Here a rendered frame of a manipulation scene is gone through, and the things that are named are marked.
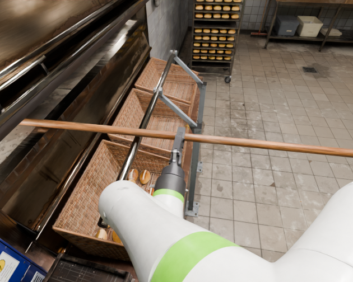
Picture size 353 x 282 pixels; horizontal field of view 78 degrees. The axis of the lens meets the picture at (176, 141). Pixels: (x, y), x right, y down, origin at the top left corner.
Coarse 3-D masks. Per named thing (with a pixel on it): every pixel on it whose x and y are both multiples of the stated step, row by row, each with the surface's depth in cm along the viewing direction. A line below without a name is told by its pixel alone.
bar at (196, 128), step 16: (160, 80) 116; (160, 96) 112; (176, 112) 118; (144, 128) 89; (192, 128) 125; (128, 160) 76; (192, 160) 142; (192, 176) 154; (192, 192) 168; (192, 208) 185
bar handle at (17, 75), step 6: (36, 60) 65; (42, 60) 67; (30, 66) 63; (36, 66) 65; (42, 66) 67; (18, 72) 60; (24, 72) 61; (42, 72) 68; (12, 78) 58; (18, 78) 59; (0, 84) 55; (6, 84) 56; (0, 90) 54; (0, 108) 54
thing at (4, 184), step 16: (128, 32) 168; (112, 48) 146; (96, 64) 128; (96, 80) 120; (80, 96) 106; (64, 112) 96; (48, 128) 87; (32, 144) 81; (16, 160) 75; (0, 176) 70; (16, 176) 74; (0, 192) 68
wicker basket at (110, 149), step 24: (120, 144) 130; (96, 168) 122; (120, 168) 145; (144, 168) 143; (72, 192) 103; (96, 192) 120; (72, 216) 102; (96, 216) 118; (72, 240) 98; (96, 240) 93
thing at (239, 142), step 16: (64, 128) 85; (80, 128) 84; (96, 128) 83; (112, 128) 83; (128, 128) 83; (224, 144) 80; (240, 144) 78; (256, 144) 78; (272, 144) 77; (288, 144) 77; (304, 144) 77
